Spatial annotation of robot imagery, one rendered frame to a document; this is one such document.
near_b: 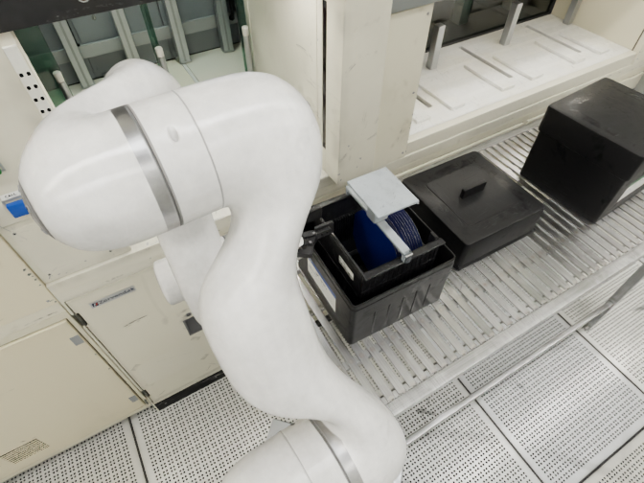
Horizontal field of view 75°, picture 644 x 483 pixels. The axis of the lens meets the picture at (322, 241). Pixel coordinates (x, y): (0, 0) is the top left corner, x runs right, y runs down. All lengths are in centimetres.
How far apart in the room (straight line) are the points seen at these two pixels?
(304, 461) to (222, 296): 22
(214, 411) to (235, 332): 145
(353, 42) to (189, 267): 60
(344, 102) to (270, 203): 72
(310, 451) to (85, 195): 35
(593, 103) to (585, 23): 90
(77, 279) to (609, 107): 148
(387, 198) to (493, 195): 47
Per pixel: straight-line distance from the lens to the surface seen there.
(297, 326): 39
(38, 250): 109
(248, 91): 34
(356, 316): 91
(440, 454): 178
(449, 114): 154
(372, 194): 87
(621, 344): 228
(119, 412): 176
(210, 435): 179
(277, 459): 52
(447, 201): 121
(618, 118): 145
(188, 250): 64
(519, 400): 195
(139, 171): 31
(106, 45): 182
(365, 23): 99
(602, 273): 136
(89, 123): 34
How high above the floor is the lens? 168
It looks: 50 degrees down
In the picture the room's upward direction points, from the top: straight up
